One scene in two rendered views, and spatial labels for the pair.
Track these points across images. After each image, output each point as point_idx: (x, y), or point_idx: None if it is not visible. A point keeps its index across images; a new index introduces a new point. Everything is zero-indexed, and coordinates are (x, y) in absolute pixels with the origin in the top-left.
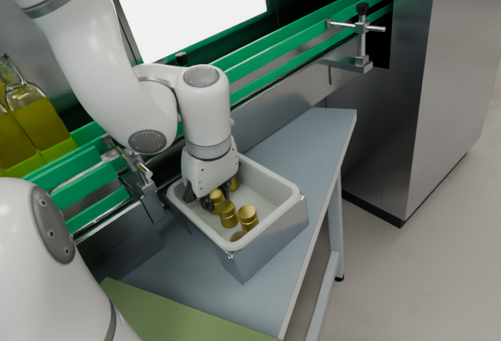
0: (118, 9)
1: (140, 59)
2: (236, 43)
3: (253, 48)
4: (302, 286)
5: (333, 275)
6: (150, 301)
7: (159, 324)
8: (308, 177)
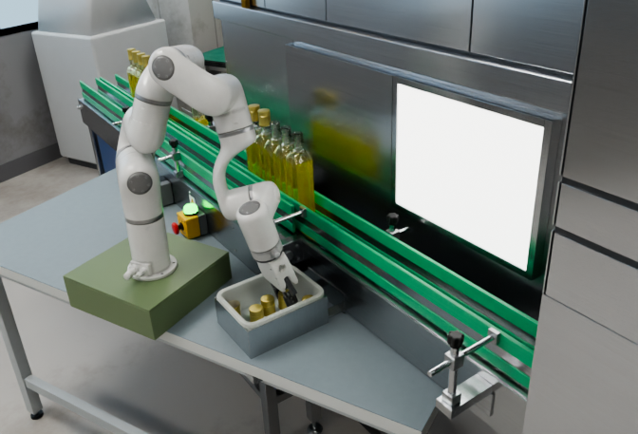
0: (393, 154)
1: (394, 196)
2: (492, 269)
3: (442, 273)
4: None
5: None
6: (201, 268)
7: (185, 272)
8: (306, 367)
